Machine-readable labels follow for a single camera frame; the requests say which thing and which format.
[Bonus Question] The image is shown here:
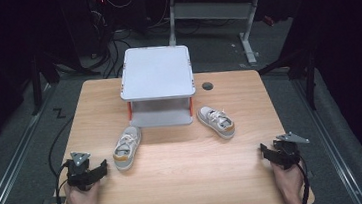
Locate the white two-tier shoe rack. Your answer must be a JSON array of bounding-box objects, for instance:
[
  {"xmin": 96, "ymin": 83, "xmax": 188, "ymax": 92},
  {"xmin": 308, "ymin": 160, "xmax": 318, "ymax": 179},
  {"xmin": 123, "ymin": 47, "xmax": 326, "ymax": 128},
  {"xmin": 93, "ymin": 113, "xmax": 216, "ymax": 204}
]
[{"xmin": 116, "ymin": 42, "xmax": 200, "ymax": 132}]

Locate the black cable on floor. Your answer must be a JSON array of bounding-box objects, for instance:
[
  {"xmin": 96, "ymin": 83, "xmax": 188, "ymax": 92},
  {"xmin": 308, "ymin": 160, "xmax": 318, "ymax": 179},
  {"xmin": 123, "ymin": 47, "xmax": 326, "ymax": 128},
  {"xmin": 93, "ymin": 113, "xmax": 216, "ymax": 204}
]
[{"xmin": 43, "ymin": 115, "xmax": 81, "ymax": 179}]

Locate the metal floor rail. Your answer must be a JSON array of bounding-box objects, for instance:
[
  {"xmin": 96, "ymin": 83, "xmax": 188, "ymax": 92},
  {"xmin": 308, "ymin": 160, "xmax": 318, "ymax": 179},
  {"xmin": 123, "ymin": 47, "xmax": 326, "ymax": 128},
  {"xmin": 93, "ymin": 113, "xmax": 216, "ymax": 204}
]
[
  {"xmin": 291, "ymin": 73, "xmax": 362, "ymax": 204},
  {"xmin": 0, "ymin": 83, "xmax": 64, "ymax": 204}
]

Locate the round grey cable grommet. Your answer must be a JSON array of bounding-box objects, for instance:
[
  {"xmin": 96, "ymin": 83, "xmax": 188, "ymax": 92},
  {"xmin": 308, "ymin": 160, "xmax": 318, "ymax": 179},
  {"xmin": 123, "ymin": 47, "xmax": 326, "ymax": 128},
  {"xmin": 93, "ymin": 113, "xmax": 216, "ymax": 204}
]
[{"xmin": 200, "ymin": 81, "xmax": 215, "ymax": 92}]

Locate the small red object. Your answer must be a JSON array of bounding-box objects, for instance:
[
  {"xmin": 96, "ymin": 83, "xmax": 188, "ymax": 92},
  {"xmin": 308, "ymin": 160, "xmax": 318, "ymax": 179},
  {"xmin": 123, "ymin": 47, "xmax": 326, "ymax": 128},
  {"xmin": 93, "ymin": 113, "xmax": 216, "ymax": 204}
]
[{"xmin": 262, "ymin": 15, "xmax": 276, "ymax": 28}]

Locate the black metal stand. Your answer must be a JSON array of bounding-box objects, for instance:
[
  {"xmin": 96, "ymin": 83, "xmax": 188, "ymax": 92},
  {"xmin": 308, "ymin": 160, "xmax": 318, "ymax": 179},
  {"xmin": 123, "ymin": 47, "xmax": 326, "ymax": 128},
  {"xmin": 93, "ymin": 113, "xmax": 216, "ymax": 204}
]
[
  {"xmin": 26, "ymin": 49, "xmax": 65, "ymax": 116},
  {"xmin": 254, "ymin": 35, "xmax": 324, "ymax": 115}
]

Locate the bundle of black cables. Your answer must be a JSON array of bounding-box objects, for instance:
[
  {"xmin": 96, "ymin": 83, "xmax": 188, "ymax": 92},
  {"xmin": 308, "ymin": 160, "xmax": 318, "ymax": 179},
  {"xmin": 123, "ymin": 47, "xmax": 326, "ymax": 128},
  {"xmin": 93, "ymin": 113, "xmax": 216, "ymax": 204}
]
[{"xmin": 87, "ymin": 0, "xmax": 140, "ymax": 80}]

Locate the person's right hand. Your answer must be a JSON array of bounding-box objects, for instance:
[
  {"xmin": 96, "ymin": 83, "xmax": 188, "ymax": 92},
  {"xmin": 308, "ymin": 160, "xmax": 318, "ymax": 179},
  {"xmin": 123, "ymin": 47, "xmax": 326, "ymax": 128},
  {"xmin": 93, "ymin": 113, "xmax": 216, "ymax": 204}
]
[{"xmin": 270, "ymin": 159, "xmax": 307, "ymax": 203}]

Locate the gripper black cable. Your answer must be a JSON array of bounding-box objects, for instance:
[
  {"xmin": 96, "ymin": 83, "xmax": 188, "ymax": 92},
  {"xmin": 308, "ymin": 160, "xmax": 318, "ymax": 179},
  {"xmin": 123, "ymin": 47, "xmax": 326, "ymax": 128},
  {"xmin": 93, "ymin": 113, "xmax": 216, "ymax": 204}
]
[
  {"xmin": 294, "ymin": 159, "xmax": 313, "ymax": 204},
  {"xmin": 52, "ymin": 161, "xmax": 76, "ymax": 204}
]

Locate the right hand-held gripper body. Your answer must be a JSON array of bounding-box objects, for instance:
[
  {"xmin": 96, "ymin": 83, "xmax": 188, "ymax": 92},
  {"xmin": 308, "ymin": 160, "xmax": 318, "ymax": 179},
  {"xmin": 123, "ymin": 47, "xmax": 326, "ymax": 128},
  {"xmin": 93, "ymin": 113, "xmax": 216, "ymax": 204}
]
[{"xmin": 272, "ymin": 130, "xmax": 313, "ymax": 171}]

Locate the grey white child sneaker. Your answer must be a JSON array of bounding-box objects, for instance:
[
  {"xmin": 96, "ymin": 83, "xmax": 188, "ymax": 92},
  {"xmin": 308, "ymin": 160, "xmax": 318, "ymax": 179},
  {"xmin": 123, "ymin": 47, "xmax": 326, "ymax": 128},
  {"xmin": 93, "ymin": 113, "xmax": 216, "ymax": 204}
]
[
  {"xmin": 195, "ymin": 102, "xmax": 237, "ymax": 143},
  {"xmin": 109, "ymin": 124, "xmax": 146, "ymax": 173}
]

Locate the wooden desk with white legs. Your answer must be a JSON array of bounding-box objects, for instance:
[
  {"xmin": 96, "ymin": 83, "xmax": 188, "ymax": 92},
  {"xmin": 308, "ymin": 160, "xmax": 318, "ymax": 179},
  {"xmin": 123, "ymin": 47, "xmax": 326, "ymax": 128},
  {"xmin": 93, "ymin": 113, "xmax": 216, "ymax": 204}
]
[{"xmin": 163, "ymin": 0, "xmax": 310, "ymax": 74}]

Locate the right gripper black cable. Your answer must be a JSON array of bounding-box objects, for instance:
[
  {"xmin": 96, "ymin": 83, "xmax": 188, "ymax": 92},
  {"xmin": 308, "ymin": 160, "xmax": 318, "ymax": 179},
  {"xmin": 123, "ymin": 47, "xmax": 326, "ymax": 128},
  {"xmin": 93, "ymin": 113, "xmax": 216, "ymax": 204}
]
[{"xmin": 294, "ymin": 159, "xmax": 313, "ymax": 204}]

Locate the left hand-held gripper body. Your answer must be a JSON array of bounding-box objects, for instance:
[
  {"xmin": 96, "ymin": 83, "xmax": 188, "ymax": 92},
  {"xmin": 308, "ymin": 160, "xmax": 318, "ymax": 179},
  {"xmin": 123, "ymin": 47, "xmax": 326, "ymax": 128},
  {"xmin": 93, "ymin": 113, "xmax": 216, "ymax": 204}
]
[{"xmin": 62, "ymin": 150, "xmax": 95, "ymax": 194}]

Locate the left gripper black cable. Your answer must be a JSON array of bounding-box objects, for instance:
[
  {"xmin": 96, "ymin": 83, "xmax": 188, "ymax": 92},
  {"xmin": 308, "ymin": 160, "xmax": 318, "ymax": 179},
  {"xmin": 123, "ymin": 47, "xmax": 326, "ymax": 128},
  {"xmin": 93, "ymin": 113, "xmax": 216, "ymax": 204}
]
[{"xmin": 52, "ymin": 161, "xmax": 76, "ymax": 204}]

